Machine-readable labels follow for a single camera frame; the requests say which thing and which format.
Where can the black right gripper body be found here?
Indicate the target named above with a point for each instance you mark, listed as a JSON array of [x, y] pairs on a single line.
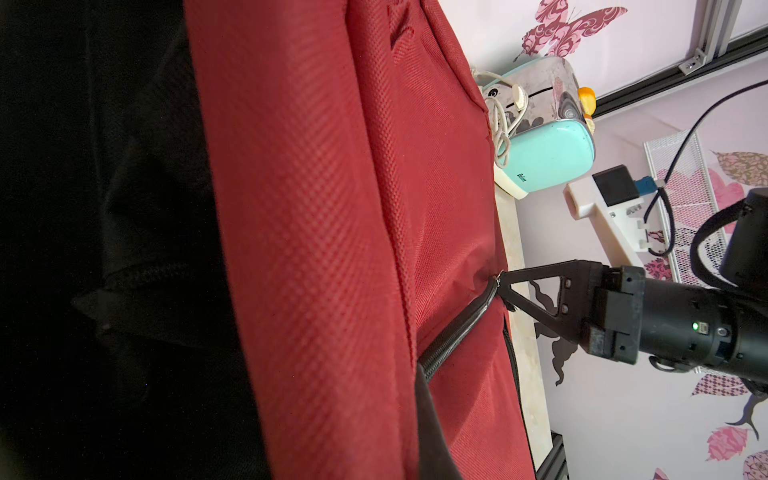
[[679, 326]]

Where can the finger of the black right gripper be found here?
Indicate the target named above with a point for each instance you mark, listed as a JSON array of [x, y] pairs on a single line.
[[577, 281], [566, 322]]

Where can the red backpack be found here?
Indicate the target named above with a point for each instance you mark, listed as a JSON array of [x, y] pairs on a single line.
[[352, 167]]

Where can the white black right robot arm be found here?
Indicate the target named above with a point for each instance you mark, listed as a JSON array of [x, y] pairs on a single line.
[[728, 253]]

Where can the mint green toaster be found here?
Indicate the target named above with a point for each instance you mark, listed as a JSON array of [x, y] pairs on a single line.
[[541, 123]]

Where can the aluminium rail back wall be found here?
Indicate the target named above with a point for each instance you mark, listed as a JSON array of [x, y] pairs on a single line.
[[715, 34]]

